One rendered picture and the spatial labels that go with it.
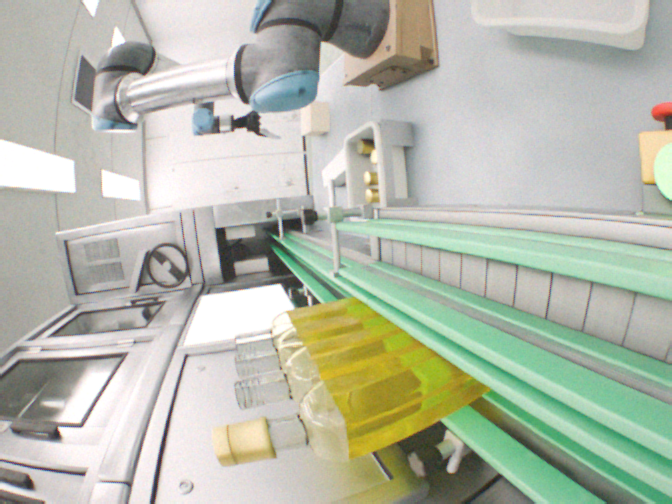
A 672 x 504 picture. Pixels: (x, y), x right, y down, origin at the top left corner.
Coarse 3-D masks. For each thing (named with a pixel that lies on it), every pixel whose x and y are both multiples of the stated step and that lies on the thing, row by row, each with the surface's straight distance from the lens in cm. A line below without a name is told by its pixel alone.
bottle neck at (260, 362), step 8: (256, 352) 31; (264, 352) 31; (272, 352) 31; (240, 360) 31; (248, 360) 30; (256, 360) 30; (264, 360) 30; (272, 360) 30; (240, 368) 31; (248, 368) 30; (256, 368) 31; (264, 368) 31; (272, 368) 31; (240, 376) 31; (248, 376) 31
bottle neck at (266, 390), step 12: (240, 384) 26; (252, 384) 26; (264, 384) 25; (276, 384) 25; (240, 396) 26; (252, 396) 25; (264, 396) 25; (276, 396) 26; (288, 396) 26; (240, 408) 26
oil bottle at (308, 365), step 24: (360, 336) 28; (384, 336) 28; (408, 336) 28; (288, 360) 26; (312, 360) 25; (336, 360) 24; (360, 360) 25; (384, 360) 26; (288, 384) 25; (312, 384) 24
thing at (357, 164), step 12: (360, 132) 61; (372, 132) 61; (348, 144) 68; (348, 156) 68; (360, 156) 69; (348, 168) 67; (360, 168) 68; (372, 168) 70; (348, 180) 67; (360, 180) 68; (384, 180) 53; (348, 192) 67; (360, 192) 68; (384, 192) 53; (348, 204) 67; (360, 204) 68; (372, 204) 69; (384, 204) 52
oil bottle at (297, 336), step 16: (320, 320) 33; (336, 320) 33; (352, 320) 32; (368, 320) 32; (384, 320) 32; (288, 336) 31; (304, 336) 30; (320, 336) 29; (336, 336) 29; (288, 352) 29
